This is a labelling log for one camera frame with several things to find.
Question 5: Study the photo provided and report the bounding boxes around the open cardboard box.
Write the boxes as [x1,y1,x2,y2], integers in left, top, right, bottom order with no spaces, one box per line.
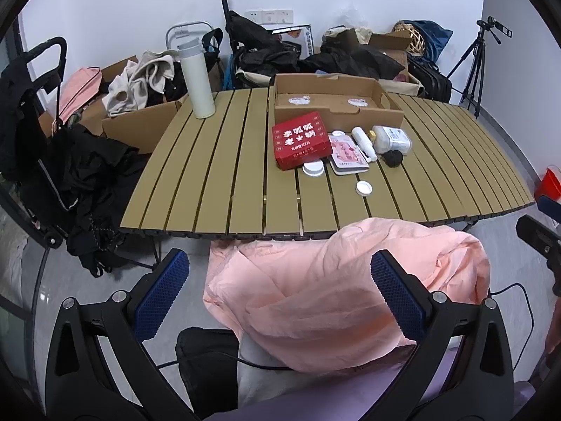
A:
[324,27,421,86]

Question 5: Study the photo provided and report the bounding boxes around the white thermos bottle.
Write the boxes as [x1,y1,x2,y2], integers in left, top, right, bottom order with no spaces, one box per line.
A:
[177,37,216,119]

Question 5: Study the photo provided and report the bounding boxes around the shallow cardboard tray box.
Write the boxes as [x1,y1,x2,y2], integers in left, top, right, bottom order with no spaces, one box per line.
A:
[268,73,405,134]

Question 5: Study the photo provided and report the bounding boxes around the blue bag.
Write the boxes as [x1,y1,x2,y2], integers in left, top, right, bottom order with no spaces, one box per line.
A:
[412,20,454,60]

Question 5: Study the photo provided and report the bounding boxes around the black tripod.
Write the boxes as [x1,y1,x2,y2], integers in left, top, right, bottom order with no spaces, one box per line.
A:
[447,26,487,119]

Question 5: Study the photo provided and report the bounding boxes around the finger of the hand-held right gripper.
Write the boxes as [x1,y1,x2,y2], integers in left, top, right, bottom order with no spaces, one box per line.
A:
[535,195,561,215]
[516,215,561,295]

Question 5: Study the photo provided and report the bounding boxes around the black cable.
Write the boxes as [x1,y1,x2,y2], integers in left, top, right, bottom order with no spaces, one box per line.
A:
[484,283,536,376]
[155,356,285,371]

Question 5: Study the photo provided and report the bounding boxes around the blue straps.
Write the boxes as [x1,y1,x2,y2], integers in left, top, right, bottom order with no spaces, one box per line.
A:
[223,53,240,91]

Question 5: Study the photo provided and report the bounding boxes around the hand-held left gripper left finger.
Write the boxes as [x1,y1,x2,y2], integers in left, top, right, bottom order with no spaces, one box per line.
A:
[44,248,198,421]

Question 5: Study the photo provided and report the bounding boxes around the translucent labelled bottle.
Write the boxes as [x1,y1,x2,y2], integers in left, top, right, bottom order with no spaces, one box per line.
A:
[372,125,413,154]

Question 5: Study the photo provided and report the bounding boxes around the wicker basket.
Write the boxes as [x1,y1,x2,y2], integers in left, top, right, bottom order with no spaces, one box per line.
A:
[392,20,427,55]

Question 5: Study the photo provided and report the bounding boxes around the black tote bag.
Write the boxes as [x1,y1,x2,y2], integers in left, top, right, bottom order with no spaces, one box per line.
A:
[202,27,225,93]

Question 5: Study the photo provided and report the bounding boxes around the black cloth heap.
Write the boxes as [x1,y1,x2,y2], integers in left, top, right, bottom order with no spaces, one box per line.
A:
[302,44,406,82]

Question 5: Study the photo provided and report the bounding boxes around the white wall socket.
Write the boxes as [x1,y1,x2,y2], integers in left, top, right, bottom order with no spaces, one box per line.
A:
[244,9,293,25]

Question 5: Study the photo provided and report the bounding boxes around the red bucket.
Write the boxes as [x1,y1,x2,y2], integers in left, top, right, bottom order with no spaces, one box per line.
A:
[534,166,561,200]

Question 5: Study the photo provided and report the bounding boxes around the pink cloth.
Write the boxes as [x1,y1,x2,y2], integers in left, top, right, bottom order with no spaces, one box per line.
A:
[204,218,491,375]

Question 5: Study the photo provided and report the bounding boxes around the beige crumpled bag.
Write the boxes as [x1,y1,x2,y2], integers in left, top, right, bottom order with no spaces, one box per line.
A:
[324,26,373,45]

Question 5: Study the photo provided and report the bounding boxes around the pink card packet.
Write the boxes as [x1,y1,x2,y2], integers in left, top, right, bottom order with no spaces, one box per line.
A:
[328,135,372,175]

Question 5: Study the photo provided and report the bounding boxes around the black folding trolley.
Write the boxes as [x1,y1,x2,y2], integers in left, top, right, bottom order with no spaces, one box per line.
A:
[209,0,307,91]

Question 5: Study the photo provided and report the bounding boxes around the person's right forearm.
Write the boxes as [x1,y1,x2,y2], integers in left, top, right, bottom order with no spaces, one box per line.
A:
[546,294,561,360]

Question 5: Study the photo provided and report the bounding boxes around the beige clothes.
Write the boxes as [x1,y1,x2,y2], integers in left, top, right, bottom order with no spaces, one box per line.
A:
[102,50,180,118]

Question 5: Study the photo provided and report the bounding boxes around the large cardboard box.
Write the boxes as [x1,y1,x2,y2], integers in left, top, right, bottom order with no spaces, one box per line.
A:
[37,55,189,155]

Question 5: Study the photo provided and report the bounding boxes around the black suitcase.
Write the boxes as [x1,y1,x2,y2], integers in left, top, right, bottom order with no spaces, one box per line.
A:
[407,53,453,102]

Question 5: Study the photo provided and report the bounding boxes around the white metal frame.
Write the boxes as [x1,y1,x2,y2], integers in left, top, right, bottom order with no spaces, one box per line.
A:
[165,21,215,53]

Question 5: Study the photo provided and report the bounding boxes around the black cloth bundle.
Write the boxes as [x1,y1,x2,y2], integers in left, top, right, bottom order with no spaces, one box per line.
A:
[175,328,241,419]

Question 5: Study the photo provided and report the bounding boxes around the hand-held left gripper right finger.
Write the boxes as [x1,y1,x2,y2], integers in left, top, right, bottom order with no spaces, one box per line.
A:
[370,249,515,421]

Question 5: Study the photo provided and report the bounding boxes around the printed appliance box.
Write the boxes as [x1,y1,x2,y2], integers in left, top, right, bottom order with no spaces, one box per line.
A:
[267,24,313,60]

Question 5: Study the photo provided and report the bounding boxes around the red box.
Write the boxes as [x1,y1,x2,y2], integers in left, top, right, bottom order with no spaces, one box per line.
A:
[272,112,332,171]

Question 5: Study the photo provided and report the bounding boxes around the white tube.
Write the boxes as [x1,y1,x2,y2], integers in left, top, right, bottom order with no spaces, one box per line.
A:
[351,127,378,161]

